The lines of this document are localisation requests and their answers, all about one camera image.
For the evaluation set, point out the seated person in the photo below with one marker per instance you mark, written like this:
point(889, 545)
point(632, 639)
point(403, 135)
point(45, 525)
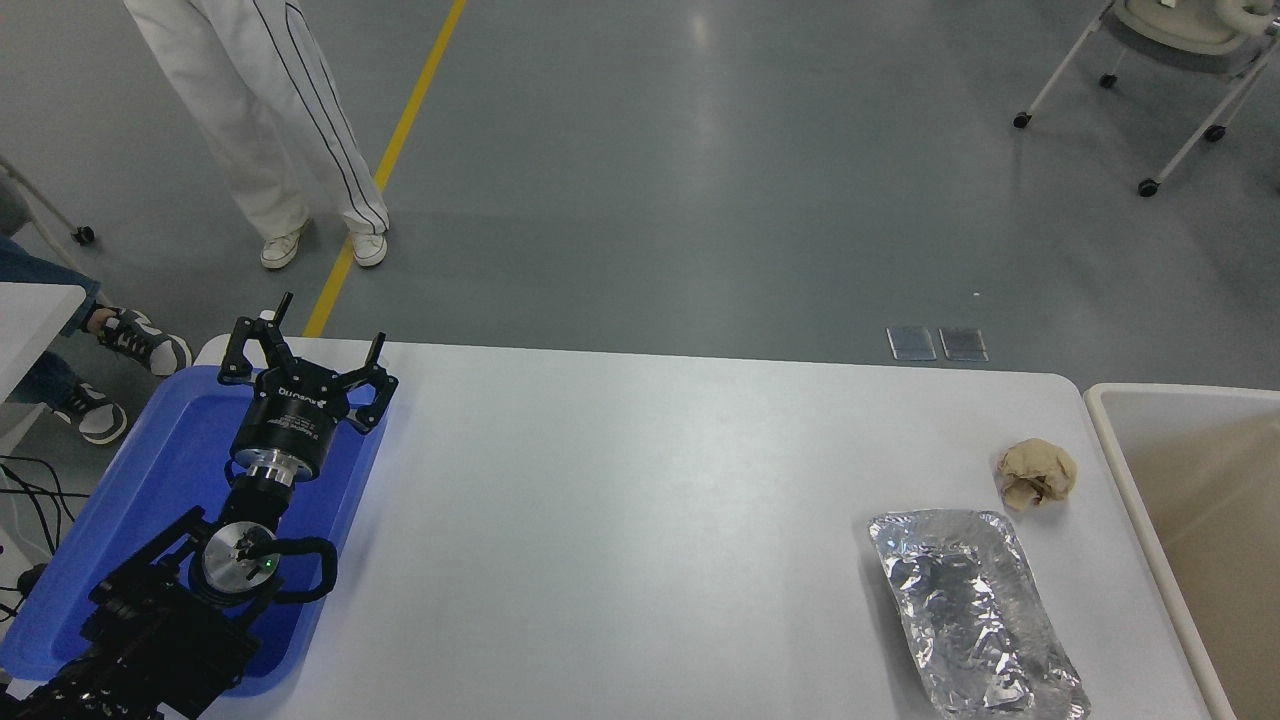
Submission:
point(140, 340)

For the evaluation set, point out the blue plastic tray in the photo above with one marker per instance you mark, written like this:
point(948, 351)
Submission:
point(150, 470)

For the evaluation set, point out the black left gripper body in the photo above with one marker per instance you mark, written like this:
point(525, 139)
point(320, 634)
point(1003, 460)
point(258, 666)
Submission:
point(290, 420)

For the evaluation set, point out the large pale bin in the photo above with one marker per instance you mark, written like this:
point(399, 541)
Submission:
point(1220, 520)

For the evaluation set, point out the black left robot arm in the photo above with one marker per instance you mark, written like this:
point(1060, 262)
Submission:
point(150, 640)

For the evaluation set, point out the crumpled silver foil tray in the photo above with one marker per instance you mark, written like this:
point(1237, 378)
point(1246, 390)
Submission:
point(960, 590)

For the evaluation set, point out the small white side table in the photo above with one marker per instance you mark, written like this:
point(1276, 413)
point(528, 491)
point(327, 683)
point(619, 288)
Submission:
point(30, 320)

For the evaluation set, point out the grey chair leg with caster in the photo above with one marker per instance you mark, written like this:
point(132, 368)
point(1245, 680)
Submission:
point(82, 236)

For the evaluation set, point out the metal floor plate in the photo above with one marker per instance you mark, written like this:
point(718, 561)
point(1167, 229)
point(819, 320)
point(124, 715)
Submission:
point(910, 343)
point(963, 343)

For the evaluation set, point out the standing person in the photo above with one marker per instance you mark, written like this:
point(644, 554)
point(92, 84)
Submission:
point(300, 130)

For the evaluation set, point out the white-framed rolling chair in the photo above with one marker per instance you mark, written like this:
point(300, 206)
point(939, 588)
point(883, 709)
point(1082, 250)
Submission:
point(1180, 30)

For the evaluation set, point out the crumpled tan paper ball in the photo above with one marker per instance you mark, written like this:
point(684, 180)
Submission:
point(1035, 470)

